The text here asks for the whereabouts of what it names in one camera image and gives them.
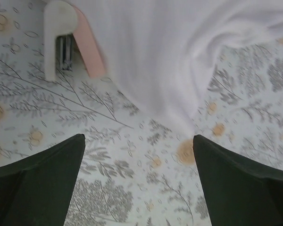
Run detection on white cloth towel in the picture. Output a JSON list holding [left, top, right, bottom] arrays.
[[73, 0, 283, 136]]

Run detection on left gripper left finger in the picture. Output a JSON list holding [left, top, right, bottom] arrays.
[[0, 134, 85, 226]]

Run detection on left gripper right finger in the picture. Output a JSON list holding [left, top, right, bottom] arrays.
[[193, 135, 283, 226]]

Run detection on floral patterned table mat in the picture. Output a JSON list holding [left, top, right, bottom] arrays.
[[0, 0, 283, 226]]

